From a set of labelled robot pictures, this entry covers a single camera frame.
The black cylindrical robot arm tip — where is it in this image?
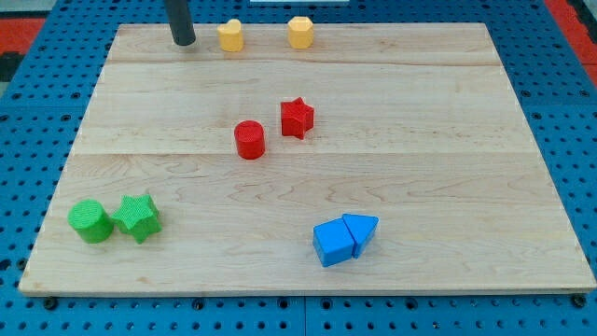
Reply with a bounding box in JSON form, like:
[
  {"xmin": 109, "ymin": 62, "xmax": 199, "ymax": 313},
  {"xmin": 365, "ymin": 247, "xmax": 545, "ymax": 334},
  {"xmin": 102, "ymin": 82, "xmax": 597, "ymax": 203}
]
[{"xmin": 164, "ymin": 0, "xmax": 196, "ymax": 46}]

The red star block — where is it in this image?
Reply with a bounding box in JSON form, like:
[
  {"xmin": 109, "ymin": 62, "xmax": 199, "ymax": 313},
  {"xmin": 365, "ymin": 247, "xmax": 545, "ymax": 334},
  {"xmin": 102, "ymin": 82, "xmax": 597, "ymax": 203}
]
[{"xmin": 280, "ymin": 97, "xmax": 314, "ymax": 140}]

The red cylinder block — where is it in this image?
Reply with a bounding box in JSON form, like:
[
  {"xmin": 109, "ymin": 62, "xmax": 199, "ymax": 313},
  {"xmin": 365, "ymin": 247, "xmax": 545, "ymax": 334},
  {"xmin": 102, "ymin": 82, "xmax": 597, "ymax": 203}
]
[{"xmin": 234, "ymin": 120, "xmax": 265, "ymax": 160}]

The blue cube block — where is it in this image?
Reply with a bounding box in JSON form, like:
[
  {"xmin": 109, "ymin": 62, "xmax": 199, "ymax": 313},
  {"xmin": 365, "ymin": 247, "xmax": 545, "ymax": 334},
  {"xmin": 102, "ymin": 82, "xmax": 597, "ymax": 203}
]
[{"xmin": 312, "ymin": 218, "xmax": 354, "ymax": 267}]

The light wooden board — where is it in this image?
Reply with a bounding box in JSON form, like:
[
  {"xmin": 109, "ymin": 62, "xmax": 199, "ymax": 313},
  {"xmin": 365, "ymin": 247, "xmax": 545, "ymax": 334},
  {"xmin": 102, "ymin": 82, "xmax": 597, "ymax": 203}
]
[{"xmin": 19, "ymin": 23, "xmax": 596, "ymax": 297}]

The blue triangle block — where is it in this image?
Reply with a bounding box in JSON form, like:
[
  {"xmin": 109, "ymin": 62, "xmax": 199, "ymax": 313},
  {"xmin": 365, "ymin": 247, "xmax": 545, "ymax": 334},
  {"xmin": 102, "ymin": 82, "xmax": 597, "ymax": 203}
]
[{"xmin": 342, "ymin": 214, "xmax": 379, "ymax": 259}]

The yellow hexagon block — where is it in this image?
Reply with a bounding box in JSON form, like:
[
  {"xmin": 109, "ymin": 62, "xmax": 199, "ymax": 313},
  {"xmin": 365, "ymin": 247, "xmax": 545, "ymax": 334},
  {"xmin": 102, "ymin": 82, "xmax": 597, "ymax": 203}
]
[{"xmin": 287, "ymin": 16, "xmax": 314, "ymax": 49}]

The yellow heart block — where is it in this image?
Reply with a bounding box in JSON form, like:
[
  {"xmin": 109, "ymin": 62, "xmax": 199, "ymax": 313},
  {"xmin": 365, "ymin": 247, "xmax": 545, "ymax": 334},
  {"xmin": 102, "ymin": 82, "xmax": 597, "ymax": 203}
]
[{"xmin": 216, "ymin": 19, "xmax": 244, "ymax": 52}]

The green star block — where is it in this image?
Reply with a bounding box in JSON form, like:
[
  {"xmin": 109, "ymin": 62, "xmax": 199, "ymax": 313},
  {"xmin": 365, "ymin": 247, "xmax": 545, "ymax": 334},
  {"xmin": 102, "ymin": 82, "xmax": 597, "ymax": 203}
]
[{"xmin": 111, "ymin": 194, "xmax": 162, "ymax": 244}]

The green cylinder block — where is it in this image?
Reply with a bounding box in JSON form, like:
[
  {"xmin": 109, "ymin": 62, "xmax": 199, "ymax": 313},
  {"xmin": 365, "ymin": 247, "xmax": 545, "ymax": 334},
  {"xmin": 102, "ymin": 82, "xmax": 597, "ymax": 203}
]
[{"xmin": 67, "ymin": 199, "xmax": 114, "ymax": 244}]

